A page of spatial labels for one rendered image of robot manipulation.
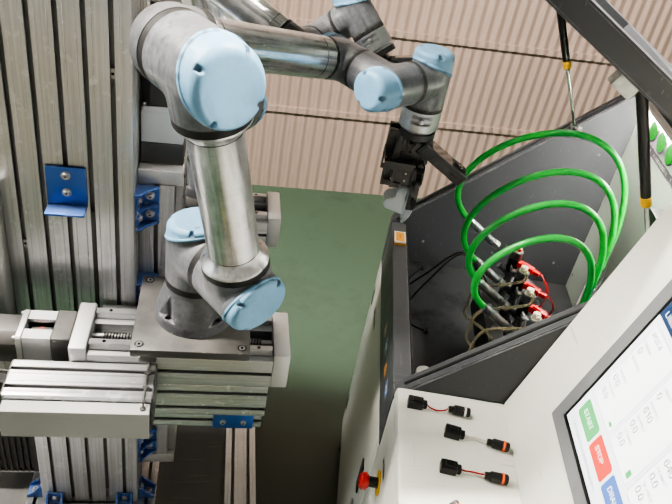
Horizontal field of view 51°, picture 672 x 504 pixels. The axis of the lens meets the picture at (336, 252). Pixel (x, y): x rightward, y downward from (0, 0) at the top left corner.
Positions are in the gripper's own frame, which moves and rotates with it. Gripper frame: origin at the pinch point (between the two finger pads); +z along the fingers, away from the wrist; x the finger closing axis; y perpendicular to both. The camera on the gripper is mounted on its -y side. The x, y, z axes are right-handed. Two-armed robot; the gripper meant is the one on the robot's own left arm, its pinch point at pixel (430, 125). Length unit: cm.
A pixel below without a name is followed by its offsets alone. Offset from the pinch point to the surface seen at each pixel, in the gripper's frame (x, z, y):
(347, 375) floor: -78, 79, 89
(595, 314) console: 44, 38, -17
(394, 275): -0.9, 28.7, 25.9
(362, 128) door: -203, 5, 66
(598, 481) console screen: 69, 51, -8
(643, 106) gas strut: 47, 8, -37
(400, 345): 23, 37, 25
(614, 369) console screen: 57, 42, -16
